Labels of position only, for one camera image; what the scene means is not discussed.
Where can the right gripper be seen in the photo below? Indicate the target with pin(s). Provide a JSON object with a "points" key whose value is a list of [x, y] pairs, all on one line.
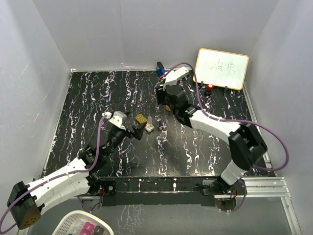
{"points": [[161, 93]]}

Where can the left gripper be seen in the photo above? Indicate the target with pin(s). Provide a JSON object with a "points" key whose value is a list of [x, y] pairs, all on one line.
{"points": [[137, 131]]}

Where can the clear jar of yellow capsules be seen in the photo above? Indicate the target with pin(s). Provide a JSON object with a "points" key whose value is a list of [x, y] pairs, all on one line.
{"points": [[167, 108]]}

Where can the yellow clear weekly pill organizer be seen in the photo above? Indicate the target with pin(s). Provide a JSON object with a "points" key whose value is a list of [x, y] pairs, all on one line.
{"points": [[140, 118]]}

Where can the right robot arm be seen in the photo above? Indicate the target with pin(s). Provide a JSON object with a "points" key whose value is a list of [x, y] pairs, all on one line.
{"points": [[244, 140]]}

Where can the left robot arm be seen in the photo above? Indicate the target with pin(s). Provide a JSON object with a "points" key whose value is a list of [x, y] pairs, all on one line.
{"points": [[27, 202]]}

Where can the white green small box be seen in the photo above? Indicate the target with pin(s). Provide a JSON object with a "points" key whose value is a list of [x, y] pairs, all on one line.
{"points": [[180, 73]]}

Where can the blue black stapler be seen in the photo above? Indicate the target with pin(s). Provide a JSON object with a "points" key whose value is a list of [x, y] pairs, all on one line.
{"points": [[160, 69]]}

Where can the red emergency stop button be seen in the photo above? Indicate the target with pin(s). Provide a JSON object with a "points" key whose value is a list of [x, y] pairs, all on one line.
{"points": [[209, 89]]}

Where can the small whiteboard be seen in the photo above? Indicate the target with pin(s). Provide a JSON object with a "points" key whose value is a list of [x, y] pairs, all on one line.
{"points": [[221, 68]]}

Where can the white plastic basket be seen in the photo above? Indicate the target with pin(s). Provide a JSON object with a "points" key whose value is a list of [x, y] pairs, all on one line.
{"points": [[82, 223]]}

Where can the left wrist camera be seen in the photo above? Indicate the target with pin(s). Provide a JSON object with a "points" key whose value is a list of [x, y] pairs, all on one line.
{"points": [[116, 118]]}

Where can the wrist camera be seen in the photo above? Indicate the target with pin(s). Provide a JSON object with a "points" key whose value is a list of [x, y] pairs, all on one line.
{"points": [[169, 81], [116, 118]]}

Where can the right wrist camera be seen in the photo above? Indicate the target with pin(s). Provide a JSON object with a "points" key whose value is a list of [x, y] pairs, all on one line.
{"points": [[169, 81]]}

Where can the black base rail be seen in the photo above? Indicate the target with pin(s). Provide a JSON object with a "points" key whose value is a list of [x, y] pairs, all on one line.
{"points": [[115, 191]]}

